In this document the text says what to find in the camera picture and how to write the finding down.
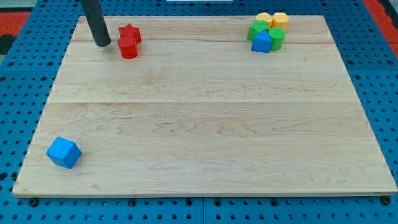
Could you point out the red star block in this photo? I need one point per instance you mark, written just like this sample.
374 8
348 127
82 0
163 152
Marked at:
132 31

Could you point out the light wooden board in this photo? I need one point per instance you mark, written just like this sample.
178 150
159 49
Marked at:
199 114

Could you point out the blue cube block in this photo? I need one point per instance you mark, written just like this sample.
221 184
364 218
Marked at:
63 152

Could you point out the green star block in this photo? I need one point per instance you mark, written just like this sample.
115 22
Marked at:
255 28

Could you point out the red cylinder block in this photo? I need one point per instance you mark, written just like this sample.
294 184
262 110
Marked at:
128 47

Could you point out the green cylinder block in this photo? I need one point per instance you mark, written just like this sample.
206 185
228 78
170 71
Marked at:
277 36

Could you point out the blue triangle block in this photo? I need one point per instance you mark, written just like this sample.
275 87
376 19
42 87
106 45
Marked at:
262 42

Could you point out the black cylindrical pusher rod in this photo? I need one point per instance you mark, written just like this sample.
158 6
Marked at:
96 22

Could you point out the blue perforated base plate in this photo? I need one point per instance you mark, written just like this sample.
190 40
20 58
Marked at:
30 67

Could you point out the yellow heart block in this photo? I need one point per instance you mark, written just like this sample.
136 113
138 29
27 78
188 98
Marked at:
265 17

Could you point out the yellow hexagon block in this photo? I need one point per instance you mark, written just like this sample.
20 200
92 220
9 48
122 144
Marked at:
280 20

